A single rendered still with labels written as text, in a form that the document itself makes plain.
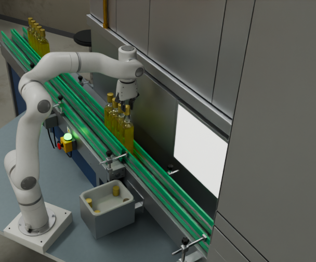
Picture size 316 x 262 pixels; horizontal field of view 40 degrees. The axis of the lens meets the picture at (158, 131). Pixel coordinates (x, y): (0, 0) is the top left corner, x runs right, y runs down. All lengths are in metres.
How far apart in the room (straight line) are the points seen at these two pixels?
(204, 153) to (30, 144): 0.77
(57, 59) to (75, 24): 4.27
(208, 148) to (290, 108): 0.95
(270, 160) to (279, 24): 0.33
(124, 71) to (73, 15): 4.19
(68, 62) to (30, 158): 0.47
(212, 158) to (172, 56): 0.50
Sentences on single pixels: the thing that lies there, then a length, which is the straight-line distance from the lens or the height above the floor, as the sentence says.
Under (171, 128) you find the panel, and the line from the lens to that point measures 2.10.
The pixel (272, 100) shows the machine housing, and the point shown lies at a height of 2.02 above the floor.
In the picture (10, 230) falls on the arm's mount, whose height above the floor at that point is 0.80.
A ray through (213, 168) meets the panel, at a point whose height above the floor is 1.30.
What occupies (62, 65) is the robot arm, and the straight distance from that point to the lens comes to 1.86.
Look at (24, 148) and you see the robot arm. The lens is 2.00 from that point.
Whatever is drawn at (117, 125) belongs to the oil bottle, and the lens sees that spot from 2.28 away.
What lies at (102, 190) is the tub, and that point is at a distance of 2.24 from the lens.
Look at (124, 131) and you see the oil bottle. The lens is 2.23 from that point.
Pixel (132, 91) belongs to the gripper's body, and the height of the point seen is 1.45.
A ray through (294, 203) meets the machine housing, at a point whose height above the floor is 1.81.
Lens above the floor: 2.53
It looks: 36 degrees down
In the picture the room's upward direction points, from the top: 4 degrees clockwise
